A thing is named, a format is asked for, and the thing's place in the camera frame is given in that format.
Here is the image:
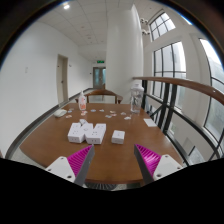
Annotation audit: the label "upper grid window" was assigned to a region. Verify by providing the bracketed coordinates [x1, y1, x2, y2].
[148, 11, 176, 42]

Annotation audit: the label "tall grid window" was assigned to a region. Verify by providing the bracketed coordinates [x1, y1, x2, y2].
[153, 41, 188, 111]

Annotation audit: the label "wooden-topped black railing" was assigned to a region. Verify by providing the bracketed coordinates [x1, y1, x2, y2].
[132, 76, 224, 161]

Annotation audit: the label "white paper card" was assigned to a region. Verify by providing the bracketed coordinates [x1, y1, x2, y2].
[143, 118, 158, 128]

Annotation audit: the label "large side window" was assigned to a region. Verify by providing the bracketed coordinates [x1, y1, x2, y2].
[199, 38, 224, 141]

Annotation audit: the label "brown wooden chair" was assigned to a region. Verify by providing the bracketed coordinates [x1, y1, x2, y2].
[74, 88, 124, 105]

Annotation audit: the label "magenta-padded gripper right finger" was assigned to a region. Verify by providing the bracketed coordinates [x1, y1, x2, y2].
[133, 143, 184, 186]

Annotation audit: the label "white power strip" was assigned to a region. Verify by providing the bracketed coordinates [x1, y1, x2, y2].
[67, 122, 107, 145]

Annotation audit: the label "white security cameras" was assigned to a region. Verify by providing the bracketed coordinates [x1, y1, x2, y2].
[139, 17, 150, 36]

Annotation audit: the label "orange-labelled sanitizer bottle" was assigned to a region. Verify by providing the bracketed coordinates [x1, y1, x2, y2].
[78, 90, 88, 111]

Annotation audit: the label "white charger block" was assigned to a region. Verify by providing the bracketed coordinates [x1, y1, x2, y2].
[111, 129, 126, 145]

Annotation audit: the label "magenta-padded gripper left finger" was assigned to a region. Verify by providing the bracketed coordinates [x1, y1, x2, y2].
[45, 144, 96, 187]

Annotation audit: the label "glazed double door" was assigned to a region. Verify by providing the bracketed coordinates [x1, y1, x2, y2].
[92, 66, 107, 90]

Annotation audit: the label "beige side door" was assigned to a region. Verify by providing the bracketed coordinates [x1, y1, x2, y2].
[55, 54, 69, 106]

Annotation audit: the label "white computer mouse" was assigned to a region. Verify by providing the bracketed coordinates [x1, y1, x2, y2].
[53, 108, 68, 118]

